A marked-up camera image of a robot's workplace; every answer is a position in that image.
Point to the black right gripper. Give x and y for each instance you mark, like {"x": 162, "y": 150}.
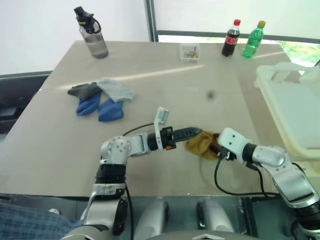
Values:
{"x": 230, "y": 157}

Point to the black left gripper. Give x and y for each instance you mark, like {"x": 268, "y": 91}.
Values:
{"x": 168, "y": 137}

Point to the mustard yellow sock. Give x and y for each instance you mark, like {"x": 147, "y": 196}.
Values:
{"x": 200, "y": 146}

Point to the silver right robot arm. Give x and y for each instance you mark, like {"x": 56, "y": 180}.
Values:
{"x": 275, "y": 155}

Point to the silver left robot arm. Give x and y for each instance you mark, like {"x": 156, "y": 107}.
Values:
{"x": 120, "y": 147}

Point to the blue sock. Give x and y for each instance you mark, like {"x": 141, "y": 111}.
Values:
{"x": 110, "y": 113}
{"x": 86, "y": 107}

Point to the light grey sock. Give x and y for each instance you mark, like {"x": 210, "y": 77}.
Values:
{"x": 116, "y": 90}

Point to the white plastic basket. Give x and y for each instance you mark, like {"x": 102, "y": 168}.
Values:
{"x": 295, "y": 112}

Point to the dark green sock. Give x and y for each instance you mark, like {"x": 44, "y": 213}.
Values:
{"x": 82, "y": 91}

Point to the silver rounded shell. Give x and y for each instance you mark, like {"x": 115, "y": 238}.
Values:
{"x": 215, "y": 215}
{"x": 152, "y": 215}

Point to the clear box with colourful bits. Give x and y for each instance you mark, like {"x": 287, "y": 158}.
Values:
{"x": 190, "y": 53}

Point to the silver robot torso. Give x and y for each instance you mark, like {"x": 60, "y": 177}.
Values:
{"x": 200, "y": 236}

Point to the cola bottle red cap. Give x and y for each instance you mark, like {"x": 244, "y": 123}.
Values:
{"x": 230, "y": 41}

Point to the green soda bottle yellow cap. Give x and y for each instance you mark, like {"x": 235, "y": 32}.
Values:
{"x": 252, "y": 42}

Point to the grey water bottle black lid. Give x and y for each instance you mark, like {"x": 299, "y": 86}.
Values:
{"x": 96, "y": 42}

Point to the white shoe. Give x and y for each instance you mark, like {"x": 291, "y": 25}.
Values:
{"x": 54, "y": 211}

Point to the black furniture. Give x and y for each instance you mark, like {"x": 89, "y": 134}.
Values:
{"x": 17, "y": 90}

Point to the blue checked fabric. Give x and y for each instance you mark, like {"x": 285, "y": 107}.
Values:
{"x": 30, "y": 222}

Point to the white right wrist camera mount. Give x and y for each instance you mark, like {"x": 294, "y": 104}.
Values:
{"x": 232, "y": 140}

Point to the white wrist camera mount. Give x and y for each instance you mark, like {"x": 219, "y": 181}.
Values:
{"x": 162, "y": 115}
{"x": 232, "y": 140}

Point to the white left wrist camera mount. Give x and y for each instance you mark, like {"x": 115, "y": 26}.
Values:
{"x": 162, "y": 115}

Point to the dark window frame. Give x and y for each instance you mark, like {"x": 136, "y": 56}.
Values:
{"x": 151, "y": 20}

